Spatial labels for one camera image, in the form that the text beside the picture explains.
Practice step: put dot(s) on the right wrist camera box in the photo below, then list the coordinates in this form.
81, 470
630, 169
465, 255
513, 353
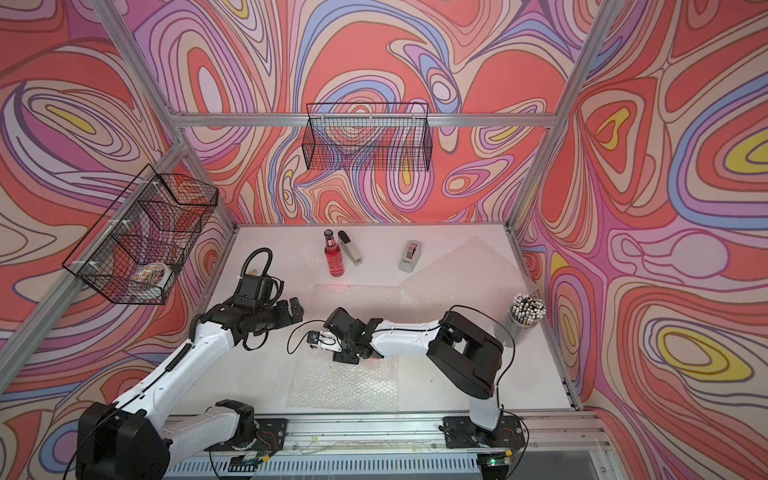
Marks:
323, 340

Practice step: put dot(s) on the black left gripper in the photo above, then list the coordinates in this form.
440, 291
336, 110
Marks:
286, 317

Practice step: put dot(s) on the black wire basket back wall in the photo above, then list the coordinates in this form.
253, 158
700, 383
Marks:
368, 136

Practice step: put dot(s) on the patterned bowl in basket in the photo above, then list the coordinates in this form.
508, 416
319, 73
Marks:
149, 280

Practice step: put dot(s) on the black wire basket left wall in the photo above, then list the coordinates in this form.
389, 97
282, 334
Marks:
157, 217

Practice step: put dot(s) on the black wire basket wall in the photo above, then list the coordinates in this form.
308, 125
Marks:
157, 217
368, 136

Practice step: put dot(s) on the clear bubble wrap sheet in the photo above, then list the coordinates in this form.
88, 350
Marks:
337, 368

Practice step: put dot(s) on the pink bottle near stapler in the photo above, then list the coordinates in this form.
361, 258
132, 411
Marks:
333, 254

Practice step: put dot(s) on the cup of pens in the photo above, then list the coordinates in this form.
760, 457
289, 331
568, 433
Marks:
522, 317

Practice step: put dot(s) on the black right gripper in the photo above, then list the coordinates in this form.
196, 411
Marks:
341, 357

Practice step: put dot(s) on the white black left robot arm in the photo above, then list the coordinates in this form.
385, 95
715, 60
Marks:
129, 438

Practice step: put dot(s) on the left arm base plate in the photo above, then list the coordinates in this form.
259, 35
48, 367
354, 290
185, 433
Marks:
267, 435

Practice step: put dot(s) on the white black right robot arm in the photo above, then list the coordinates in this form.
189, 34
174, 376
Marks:
466, 354

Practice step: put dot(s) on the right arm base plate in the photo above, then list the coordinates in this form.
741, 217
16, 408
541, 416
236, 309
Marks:
460, 433

